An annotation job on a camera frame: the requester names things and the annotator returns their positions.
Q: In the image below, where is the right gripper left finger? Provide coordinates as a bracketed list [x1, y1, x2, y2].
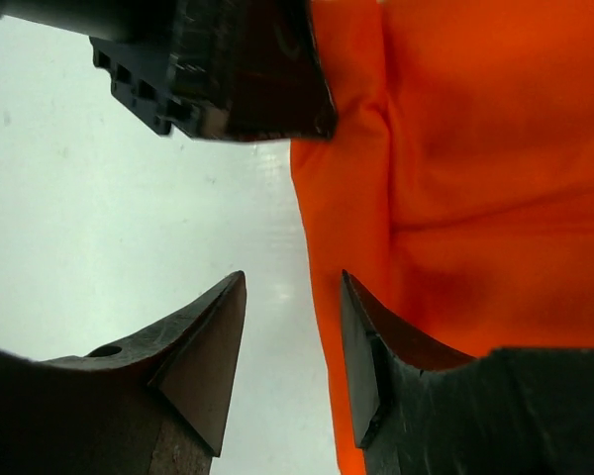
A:
[0, 271, 247, 474]

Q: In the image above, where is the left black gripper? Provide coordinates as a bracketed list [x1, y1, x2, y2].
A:
[0, 0, 338, 142]

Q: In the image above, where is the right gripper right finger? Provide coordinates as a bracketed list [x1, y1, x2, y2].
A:
[341, 273, 594, 474]

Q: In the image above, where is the orange t shirt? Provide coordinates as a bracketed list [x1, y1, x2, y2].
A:
[291, 1, 594, 474]

